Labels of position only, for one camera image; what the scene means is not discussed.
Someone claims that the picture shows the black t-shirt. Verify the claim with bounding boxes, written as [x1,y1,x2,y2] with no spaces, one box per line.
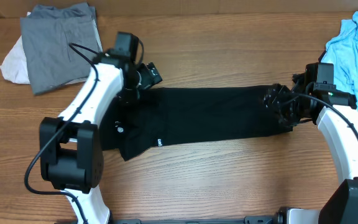
[99,85,292,161]

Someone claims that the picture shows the folded grey shorts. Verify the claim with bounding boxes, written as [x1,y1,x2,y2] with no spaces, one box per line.
[20,2,103,95]

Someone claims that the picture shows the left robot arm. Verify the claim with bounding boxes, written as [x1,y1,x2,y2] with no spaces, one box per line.
[24,32,162,223]

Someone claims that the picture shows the white cloth under shorts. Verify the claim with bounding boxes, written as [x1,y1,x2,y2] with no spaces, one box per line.
[0,6,96,84]

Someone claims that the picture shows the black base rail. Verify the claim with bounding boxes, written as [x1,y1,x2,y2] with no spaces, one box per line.
[107,215,284,224]

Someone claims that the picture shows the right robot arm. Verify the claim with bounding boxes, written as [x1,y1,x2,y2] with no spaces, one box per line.
[264,62,358,223]

